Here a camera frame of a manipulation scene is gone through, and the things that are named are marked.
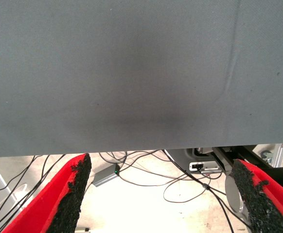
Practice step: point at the grey caster wheel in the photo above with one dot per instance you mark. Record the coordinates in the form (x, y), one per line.
(266, 155)

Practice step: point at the dark grey table cloth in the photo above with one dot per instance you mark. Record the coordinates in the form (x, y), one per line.
(107, 60)

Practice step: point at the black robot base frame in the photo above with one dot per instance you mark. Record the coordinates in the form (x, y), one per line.
(277, 174)

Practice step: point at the white slotted metal bracket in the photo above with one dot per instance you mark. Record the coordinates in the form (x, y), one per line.
(209, 166)

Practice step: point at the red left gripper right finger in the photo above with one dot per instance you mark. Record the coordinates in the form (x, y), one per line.
(272, 208)

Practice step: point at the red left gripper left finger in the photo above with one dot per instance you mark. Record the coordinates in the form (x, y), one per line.
(46, 206)

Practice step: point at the aluminium profile bracket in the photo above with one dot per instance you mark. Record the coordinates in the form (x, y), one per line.
(280, 155)

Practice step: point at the small grey metal bar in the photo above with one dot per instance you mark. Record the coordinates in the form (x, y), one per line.
(83, 230)

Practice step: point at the grey power adapter box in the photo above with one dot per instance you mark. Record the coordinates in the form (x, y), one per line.
(105, 176)

